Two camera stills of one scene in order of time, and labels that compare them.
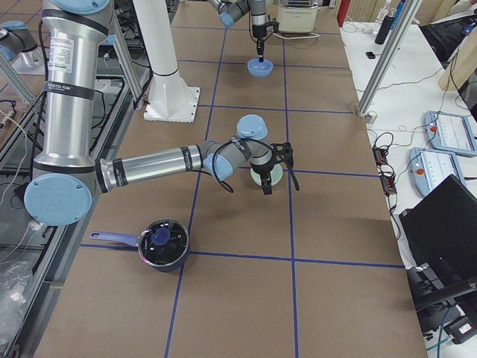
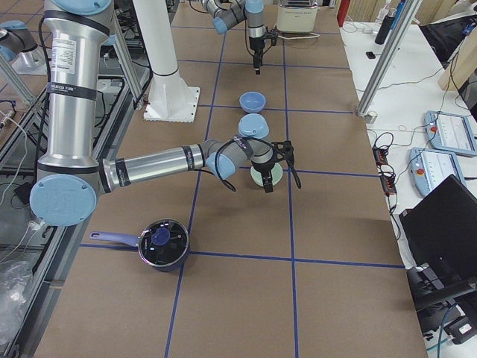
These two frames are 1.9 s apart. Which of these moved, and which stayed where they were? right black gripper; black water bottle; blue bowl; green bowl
Moved: blue bowl
Stayed: black water bottle; green bowl; right black gripper
